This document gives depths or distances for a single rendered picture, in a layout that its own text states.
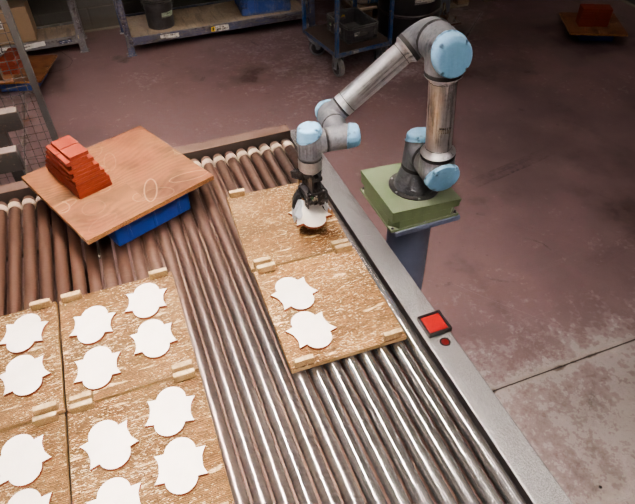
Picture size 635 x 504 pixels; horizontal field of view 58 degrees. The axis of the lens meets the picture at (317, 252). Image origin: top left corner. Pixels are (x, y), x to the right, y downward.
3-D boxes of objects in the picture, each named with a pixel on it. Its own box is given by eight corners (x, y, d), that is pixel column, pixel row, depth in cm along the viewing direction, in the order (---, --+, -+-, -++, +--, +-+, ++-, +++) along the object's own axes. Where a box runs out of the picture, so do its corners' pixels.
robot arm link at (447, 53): (442, 167, 206) (454, 14, 168) (460, 191, 195) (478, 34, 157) (410, 175, 204) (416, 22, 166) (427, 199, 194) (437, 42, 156)
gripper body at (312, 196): (307, 211, 185) (305, 180, 177) (296, 196, 191) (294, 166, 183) (328, 204, 188) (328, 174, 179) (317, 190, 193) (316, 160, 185)
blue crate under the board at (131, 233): (148, 174, 230) (142, 153, 224) (193, 208, 214) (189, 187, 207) (76, 209, 215) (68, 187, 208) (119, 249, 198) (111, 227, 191)
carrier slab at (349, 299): (353, 249, 196) (353, 246, 195) (406, 339, 167) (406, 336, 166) (253, 275, 188) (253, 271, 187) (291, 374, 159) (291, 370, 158)
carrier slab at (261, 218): (315, 182, 225) (314, 178, 224) (351, 249, 196) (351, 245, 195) (226, 200, 217) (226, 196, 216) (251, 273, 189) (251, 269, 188)
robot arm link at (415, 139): (426, 152, 215) (432, 120, 206) (441, 172, 205) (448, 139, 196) (396, 156, 212) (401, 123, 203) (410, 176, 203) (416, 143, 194)
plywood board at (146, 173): (141, 129, 237) (140, 125, 235) (214, 179, 210) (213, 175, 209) (22, 180, 212) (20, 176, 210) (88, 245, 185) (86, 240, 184)
